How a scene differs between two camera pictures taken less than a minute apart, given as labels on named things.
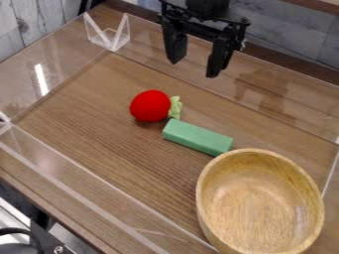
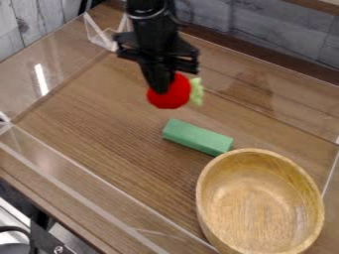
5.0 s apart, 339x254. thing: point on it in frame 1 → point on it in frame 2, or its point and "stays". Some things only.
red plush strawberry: [153, 106] → [186, 90]
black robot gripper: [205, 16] → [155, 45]
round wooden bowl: [259, 203] stays
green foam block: [198, 138] stays
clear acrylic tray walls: [211, 164] stays
